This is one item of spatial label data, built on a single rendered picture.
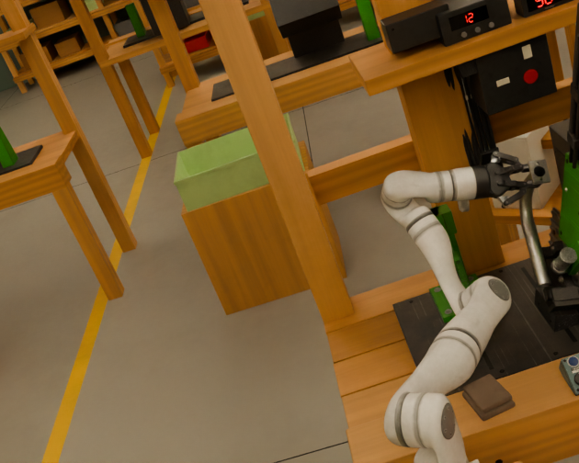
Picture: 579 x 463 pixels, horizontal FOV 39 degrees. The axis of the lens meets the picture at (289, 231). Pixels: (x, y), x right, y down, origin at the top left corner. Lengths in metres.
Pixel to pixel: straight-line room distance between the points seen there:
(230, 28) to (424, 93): 0.50
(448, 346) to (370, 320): 0.71
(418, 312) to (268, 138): 0.60
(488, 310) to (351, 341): 0.60
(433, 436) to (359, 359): 0.75
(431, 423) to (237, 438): 2.16
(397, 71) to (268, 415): 1.97
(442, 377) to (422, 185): 0.49
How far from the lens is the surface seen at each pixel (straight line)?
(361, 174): 2.19
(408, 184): 1.81
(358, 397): 2.00
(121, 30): 11.40
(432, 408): 1.38
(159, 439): 3.69
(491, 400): 1.80
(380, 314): 2.24
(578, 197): 1.88
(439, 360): 1.52
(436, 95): 2.06
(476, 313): 1.65
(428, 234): 1.78
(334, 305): 2.25
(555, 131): 2.11
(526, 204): 2.01
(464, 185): 1.85
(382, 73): 1.90
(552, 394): 1.84
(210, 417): 3.65
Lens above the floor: 2.12
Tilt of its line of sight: 26 degrees down
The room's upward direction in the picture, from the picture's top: 21 degrees counter-clockwise
